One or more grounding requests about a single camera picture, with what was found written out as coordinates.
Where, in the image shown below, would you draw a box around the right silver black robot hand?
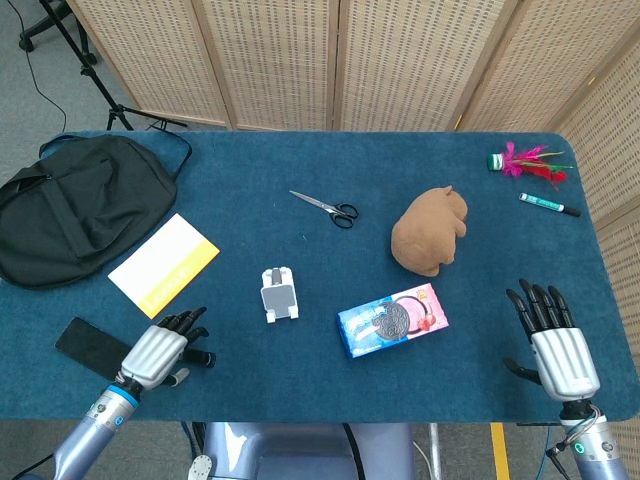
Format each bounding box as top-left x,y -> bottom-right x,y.
502,278 -> 602,403

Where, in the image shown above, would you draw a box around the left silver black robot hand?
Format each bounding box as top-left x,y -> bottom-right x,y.
118,306 -> 211,392

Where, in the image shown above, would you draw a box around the black stapler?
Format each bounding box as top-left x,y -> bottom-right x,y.
182,347 -> 217,370

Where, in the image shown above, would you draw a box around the white and yellow booklet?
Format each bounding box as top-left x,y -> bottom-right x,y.
107,212 -> 221,320

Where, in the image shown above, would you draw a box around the black smartphone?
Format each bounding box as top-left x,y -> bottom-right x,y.
53,316 -> 132,382

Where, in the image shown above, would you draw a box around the white grey phone stand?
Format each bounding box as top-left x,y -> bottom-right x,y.
260,267 -> 300,326

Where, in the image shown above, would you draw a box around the blue felt table cover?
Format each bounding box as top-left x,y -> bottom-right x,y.
0,130 -> 635,425

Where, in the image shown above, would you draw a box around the green white marker pen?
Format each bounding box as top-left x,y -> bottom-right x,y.
518,192 -> 582,218

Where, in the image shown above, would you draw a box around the grey metal table leg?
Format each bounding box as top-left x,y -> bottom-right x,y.
428,423 -> 442,480

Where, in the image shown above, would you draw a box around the black backpack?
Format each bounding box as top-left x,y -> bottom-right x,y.
0,132 -> 193,290

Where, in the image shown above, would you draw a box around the blue-grey robot torso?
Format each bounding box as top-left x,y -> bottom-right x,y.
187,422 -> 416,480

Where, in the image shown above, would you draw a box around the blue Oreo cookie box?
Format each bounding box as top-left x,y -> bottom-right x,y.
336,282 -> 450,360

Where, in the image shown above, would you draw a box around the brown plush toy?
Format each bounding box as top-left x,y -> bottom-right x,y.
390,184 -> 470,277

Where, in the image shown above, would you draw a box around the pink feather shuttlecock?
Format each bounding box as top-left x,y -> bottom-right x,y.
487,141 -> 575,190

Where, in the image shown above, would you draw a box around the black tripod stand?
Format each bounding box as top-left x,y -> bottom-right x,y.
39,0 -> 189,132

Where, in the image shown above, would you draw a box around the wicker folding screen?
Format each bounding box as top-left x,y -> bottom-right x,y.
67,0 -> 640,480

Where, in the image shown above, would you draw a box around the black office chair base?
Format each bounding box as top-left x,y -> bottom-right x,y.
18,0 -> 99,66

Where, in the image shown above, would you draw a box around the black-handled scissors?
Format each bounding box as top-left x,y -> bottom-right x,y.
288,189 -> 359,230

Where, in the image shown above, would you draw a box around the thin black floor cable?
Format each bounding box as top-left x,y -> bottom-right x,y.
9,0 -> 68,132

